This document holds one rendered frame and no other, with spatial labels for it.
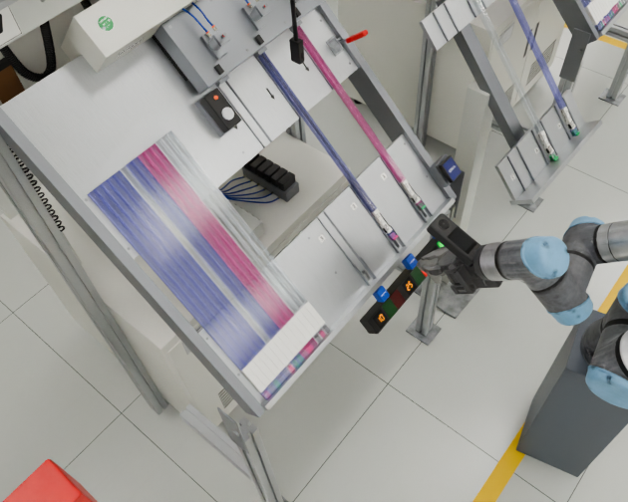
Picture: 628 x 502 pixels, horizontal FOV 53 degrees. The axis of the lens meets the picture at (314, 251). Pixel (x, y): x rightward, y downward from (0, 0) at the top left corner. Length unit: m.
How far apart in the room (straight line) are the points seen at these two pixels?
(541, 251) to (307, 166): 0.79
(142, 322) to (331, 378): 0.76
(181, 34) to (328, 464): 1.28
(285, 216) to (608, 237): 0.78
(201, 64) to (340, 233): 0.44
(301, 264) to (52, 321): 1.30
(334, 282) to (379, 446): 0.78
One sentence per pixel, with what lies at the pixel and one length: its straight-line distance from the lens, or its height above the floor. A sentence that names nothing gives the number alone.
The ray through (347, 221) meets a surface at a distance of 1.36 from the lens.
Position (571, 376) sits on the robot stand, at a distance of 1.56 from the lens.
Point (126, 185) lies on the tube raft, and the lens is 1.17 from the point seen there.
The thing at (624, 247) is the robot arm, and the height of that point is 0.93.
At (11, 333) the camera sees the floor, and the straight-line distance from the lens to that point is 2.44.
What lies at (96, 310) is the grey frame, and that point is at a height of 0.62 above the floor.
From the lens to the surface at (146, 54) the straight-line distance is 1.25.
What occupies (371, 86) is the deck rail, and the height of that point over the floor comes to 0.95.
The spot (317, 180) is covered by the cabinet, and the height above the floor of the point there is 0.62.
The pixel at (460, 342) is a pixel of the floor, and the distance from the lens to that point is 2.15.
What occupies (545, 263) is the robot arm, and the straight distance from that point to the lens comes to 1.15.
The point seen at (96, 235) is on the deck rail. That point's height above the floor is 1.03.
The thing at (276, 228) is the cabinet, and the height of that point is 0.62.
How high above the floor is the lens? 1.87
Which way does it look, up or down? 54 degrees down
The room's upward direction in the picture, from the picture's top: 5 degrees counter-clockwise
